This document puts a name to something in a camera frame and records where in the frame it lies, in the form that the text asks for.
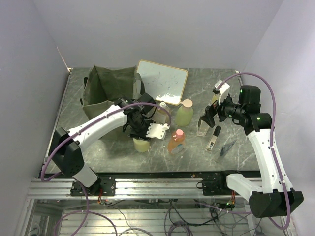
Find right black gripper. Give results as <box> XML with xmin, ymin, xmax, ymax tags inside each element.
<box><xmin>200</xmin><ymin>91</ymin><xmax>245</xmax><ymax>127</ymax></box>

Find yellow pump lotion bottle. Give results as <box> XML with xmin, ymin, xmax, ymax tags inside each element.
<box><xmin>133</xmin><ymin>138</ymin><xmax>150</xmax><ymax>153</ymax></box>

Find amber clear soap bottle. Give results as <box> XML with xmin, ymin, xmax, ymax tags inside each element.
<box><xmin>152</xmin><ymin>102</ymin><xmax>170</xmax><ymax>125</ymax></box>

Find orange bottle pink cap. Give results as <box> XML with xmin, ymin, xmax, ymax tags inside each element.
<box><xmin>168</xmin><ymin>129</ymin><xmax>186</xmax><ymax>154</ymax></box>

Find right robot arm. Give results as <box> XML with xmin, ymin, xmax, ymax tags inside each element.
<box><xmin>198</xmin><ymin>84</ymin><xmax>304</xmax><ymax>218</ymax></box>

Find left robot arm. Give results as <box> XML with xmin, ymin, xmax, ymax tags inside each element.
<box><xmin>49</xmin><ymin>93</ymin><xmax>155</xmax><ymax>195</ymax></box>

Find green canvas bag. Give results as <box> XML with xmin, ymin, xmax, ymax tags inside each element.
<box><xmin>80</xmin><ymin>66</ymin><xmax>145</xmax><ymax>120</ymax></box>

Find clear square bottle black cap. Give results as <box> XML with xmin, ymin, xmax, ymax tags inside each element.
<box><xmin>196</xmin><ymin>119</ymin><xmax>210</xmax><ymax>137</ymax></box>

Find black beige slim tube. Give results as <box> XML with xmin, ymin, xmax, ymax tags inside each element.
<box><xmin>205</xmin><ymin>125</ymin><xmax>221</xmax><ymax>151</ymax></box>

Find clear bottle yellow label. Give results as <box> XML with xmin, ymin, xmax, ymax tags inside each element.
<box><xmin>210</xmin><ymin>95</ymin><xmax>218</xmax><ymax>105</ymax></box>

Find green bottle pink pump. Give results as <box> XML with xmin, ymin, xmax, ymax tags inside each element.
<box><xmin>175</xmin><ymin>99</ymin><xmax>193</xmax><ymax>126</ymax></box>

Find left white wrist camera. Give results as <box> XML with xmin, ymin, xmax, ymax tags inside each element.
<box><xmin>146</xmin><ymin>123</ymin><xmax>170</xmax><ymax>140</ymax></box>

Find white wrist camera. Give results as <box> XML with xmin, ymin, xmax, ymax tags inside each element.
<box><xmin>213</xmin><ymin>80</ymin><xmax>230</xmax><ymax>105</ymax></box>
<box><xmin>146</xmin><ymin>123</ymin><xmax>170</xmax><ymax>140</ymax></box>

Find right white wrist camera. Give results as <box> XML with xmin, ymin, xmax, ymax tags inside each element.
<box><xmin>213</xmin><ymin>80</ymin><xmax>230</xmax><ymax>105</ymax></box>

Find small whiteboard wooden frame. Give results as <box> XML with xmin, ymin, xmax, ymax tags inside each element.
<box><xmin>137</xmin><ymin>60</ymin><xmax>188</xmax><ymax>106</ymax></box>

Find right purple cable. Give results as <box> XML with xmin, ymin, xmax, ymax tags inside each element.
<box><xmin>221</xmin><ymin>72</ymin><xmax>292</xmax><ymax>231</ymax></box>

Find purple cable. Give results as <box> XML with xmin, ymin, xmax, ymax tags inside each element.
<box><xmin>221</xmin><ymin>72</ymin><xmax>292</xmax><ymax>231</ymax></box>
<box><xmin>40</xmin><ymin>102</ymin><xmax>172</xmax><ymax>236</ymax></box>

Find aluminium rail frame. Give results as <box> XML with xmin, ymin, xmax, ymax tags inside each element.
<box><xmin>14</xmin><ymin>171</ymin><xmax>296</xmax><ymax>236</ymax></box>

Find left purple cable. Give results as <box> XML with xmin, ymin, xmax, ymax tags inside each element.
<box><xmin>40</xmin><ymin>102</ymin><xmax>172</xmax><ymax>236</ymax></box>

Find loose cables under frame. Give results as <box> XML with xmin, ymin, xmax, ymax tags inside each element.
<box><xmin>81</xmin><ymin>195</ymin><xmax>269</xmax><ymax>236</ymax></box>

